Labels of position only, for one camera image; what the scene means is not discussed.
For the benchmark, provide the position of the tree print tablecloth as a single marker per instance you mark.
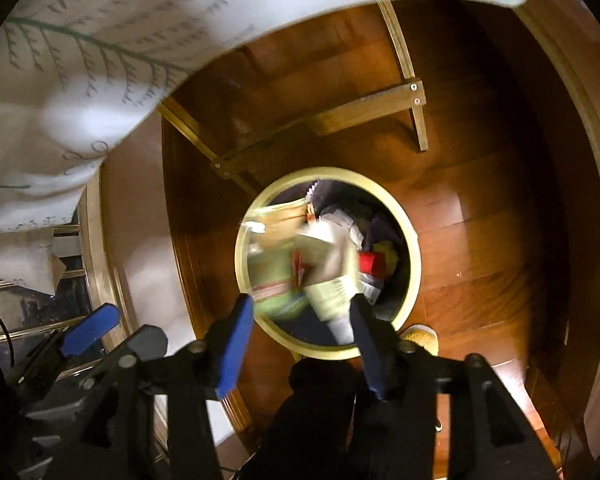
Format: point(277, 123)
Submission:
point(105, 60)

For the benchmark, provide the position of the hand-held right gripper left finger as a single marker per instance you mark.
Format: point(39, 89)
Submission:
point(235, 350)

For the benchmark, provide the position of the round yellow rimmed waste bin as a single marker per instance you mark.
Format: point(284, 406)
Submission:
point(411, 240)

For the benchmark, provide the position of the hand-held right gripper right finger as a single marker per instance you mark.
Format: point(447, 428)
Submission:
point(370, 355)

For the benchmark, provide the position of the metal window grille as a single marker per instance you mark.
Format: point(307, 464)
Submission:
point(30, 305)

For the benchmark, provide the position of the green blurred packet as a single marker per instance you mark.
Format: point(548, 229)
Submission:
point(272, 270)

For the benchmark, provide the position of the yellow slipper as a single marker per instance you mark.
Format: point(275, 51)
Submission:
point(422, 337)

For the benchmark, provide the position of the small red box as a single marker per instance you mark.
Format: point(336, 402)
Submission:
point(372, 263)

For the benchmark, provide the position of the pale green packet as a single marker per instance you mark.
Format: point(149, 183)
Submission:
point(330, 295)

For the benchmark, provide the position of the wooden table frame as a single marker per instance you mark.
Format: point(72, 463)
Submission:
point(360, 105)

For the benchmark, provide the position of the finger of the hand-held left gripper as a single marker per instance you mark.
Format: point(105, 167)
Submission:
point(145, 340)
point(90, 329)

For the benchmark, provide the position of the curved wooden bed frame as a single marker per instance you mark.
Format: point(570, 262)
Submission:
point(585, 160)

